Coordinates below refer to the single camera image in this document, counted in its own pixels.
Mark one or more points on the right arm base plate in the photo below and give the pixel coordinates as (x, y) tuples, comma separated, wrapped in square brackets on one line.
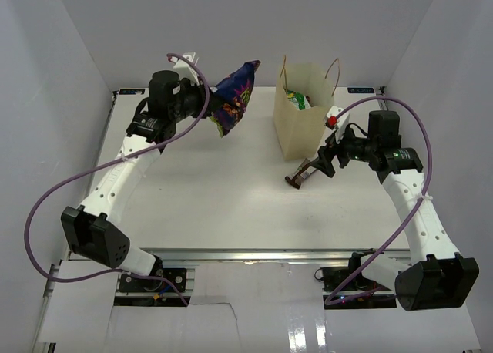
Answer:
[(359, 294)]

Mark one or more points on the dark purple snack bag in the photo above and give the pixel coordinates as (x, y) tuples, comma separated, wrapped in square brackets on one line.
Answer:
[(233, 94)]

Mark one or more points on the green Fox's candy bag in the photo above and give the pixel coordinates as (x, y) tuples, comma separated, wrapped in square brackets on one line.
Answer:
[(298, 99)]

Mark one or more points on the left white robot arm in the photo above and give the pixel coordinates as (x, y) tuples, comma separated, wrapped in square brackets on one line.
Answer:
[(91, 229)]

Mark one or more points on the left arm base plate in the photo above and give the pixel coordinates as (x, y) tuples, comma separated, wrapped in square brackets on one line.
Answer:
[(155, 290)]

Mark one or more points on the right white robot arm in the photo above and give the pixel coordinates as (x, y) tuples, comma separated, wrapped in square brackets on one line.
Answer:
[(438, 276)]

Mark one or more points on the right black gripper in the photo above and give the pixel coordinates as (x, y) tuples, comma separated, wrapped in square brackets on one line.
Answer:
[(326, 152)]

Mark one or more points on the right blue table label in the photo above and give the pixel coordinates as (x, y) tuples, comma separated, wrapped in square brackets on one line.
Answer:
[(360, 90)]

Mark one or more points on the aluminium front rail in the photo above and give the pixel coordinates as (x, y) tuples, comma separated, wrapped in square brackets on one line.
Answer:
[(252, 255)]

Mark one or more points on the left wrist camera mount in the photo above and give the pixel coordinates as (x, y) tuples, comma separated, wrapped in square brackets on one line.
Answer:
[(183, 68)]

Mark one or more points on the blue table label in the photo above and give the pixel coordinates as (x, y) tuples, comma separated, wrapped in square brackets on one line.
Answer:
[(360, 90), (130, 91)]

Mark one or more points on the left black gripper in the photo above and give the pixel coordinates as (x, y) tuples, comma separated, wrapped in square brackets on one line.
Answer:
[(199, 91)]

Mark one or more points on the left blue table label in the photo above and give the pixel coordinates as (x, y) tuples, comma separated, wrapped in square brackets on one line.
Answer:
[(130, 91)]

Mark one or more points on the brown chocolate bar right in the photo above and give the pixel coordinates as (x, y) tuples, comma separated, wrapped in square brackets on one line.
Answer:
[(304, 171)]

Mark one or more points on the brown paper bag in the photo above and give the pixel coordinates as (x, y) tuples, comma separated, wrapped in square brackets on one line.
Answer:
[(299, 132)]

